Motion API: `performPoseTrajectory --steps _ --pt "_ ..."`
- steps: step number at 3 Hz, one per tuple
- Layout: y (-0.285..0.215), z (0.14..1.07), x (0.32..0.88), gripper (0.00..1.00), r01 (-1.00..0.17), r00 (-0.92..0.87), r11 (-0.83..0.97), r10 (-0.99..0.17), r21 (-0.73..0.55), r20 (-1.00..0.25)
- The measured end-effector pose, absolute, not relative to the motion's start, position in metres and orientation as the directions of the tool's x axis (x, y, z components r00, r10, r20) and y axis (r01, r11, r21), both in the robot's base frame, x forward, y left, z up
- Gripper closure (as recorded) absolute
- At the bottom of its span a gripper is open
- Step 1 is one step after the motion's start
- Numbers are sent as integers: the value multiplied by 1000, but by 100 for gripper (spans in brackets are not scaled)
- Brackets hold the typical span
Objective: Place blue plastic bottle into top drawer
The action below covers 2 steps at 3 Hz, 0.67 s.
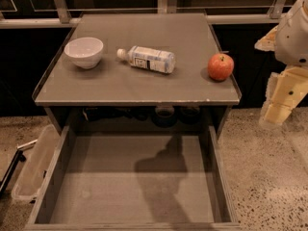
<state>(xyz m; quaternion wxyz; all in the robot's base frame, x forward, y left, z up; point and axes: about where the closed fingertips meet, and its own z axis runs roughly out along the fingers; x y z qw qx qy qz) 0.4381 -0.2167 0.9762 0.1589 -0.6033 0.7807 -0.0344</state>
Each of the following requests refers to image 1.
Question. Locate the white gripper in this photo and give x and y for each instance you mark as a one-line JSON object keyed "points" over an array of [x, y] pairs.
{"points": [[293, 42]]}

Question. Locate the clear blue-labelled plastic bottle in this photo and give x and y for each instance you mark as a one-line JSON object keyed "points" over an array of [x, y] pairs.
{"points": [[148, 58]]}

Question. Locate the grey drawer cabinet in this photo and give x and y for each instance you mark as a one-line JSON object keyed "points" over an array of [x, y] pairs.
{"points": [[112, 83]]}

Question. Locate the open grey top drawer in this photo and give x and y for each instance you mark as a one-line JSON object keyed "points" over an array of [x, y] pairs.
{"points": [[127, 182]]}

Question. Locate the red apple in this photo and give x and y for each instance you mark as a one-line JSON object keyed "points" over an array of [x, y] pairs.
{"points": [[220, 66]]}

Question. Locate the white ceramic bowl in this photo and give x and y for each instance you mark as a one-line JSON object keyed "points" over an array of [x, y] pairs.
{"points": [[84, 52]]}

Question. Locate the metal railing frame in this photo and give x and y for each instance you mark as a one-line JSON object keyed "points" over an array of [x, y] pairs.
{"points": [[59, 13]]}

